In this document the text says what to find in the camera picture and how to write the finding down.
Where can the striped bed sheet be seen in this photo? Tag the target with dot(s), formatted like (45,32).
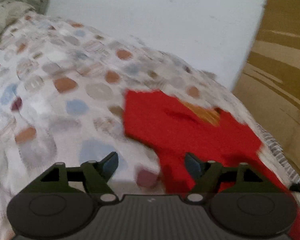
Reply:
(277,155)

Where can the red small garment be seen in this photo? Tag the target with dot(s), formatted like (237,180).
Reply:
(177,135)

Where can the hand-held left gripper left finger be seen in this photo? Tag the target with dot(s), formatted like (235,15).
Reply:
(110,165)

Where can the beige pillow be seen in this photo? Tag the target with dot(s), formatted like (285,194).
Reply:
(7,17)

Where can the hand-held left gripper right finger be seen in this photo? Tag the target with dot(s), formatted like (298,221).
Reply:
(193,166)

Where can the dotted white bed blanket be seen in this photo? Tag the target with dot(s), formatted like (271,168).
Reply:
(65,110)

